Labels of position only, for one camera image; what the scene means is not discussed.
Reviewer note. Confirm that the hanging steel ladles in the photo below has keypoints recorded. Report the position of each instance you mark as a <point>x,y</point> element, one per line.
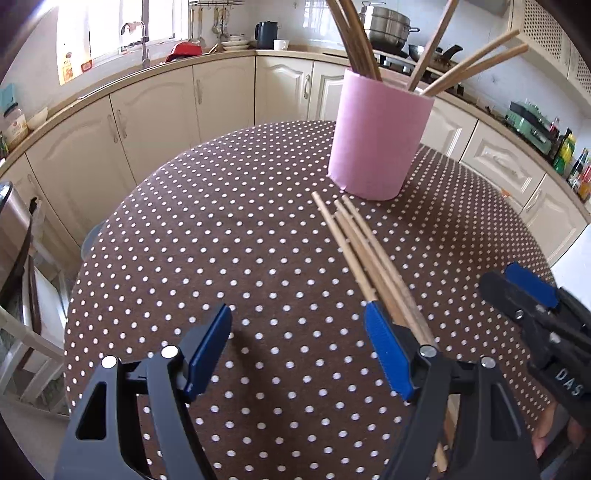
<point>217,23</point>

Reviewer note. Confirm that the long wooden chopstick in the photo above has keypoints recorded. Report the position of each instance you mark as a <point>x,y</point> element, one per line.
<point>369,258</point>
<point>382,258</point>
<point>343,247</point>

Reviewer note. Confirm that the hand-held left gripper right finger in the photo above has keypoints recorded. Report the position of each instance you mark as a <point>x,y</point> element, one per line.
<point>388,350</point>

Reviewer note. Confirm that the orange bottle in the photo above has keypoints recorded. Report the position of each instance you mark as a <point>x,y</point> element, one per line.
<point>68,64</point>

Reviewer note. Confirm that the black electric kettle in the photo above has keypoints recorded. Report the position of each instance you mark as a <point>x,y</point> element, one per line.
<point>265,34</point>

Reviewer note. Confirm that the steel steamer pot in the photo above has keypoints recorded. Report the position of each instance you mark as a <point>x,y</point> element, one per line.
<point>385,25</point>

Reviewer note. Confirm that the green yellow bottle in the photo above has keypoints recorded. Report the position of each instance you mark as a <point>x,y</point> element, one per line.
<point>565,152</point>

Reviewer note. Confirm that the dark sauce bottle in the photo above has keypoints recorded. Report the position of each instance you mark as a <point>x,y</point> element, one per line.
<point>579,166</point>

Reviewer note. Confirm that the bunch of wooden chopsticks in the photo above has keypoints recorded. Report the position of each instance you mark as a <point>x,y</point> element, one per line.
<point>358,46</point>

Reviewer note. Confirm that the teal box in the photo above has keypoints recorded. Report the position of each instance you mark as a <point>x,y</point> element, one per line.
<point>8,94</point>

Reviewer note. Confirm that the white wooden chair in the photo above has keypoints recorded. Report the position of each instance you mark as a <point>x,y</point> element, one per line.
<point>32,332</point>

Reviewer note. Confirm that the red sauce bottle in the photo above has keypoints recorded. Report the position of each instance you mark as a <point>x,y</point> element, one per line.
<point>587,182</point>

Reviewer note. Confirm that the small red jar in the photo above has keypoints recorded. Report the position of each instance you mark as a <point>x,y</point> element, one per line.
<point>86,66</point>

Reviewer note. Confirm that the beige kitchen countertop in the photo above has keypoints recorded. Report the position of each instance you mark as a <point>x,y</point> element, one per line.
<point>304,49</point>

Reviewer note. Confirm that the cream wall cabinets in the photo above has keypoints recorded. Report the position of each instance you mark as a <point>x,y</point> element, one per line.
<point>549,32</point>

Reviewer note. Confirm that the wall utensil rail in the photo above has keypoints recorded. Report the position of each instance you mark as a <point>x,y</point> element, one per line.
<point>214,3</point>

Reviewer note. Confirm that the cream base cabinets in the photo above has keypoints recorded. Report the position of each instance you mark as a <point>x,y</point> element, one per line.
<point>152,106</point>

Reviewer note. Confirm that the red plastic basin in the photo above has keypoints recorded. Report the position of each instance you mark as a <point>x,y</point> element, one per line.
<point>184,50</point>

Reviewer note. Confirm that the kitchen window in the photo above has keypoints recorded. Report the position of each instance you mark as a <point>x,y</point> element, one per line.
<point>106,23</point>

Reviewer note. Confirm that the small dark jar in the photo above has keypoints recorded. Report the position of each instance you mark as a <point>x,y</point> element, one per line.
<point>2,147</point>

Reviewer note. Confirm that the person's right hand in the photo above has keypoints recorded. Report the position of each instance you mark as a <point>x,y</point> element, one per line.
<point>544,427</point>

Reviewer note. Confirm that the brown polka dot tablecloth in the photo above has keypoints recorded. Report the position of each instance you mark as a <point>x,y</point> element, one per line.
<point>231,230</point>

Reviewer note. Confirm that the white bowl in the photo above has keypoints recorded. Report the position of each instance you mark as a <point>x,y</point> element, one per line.
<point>37,117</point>

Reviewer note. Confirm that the pink cup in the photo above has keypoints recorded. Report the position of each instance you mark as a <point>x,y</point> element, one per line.
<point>378,138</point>

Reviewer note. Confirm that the white mug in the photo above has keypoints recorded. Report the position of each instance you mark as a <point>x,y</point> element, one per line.
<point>280,45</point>

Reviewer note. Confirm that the silver metal appliance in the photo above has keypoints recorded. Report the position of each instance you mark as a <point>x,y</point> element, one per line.
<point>11,221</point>

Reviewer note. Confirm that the steel wok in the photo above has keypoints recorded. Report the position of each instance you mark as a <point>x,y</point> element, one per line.
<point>434,53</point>

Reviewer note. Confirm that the steel sink faucet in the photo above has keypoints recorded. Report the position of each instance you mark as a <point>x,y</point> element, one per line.
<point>144,46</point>

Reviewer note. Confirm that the black cooktop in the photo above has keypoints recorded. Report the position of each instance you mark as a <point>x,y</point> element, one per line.
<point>397,64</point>

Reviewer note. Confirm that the large glass jar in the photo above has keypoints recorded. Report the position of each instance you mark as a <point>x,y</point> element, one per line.
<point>14,127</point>

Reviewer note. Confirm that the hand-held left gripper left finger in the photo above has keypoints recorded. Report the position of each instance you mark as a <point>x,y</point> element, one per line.
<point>210,350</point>

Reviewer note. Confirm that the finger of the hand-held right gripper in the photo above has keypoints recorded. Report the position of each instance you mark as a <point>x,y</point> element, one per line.
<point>531,286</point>
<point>508,300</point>

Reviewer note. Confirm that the stack of white dishes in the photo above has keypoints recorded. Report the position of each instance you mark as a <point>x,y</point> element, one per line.
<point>235,42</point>

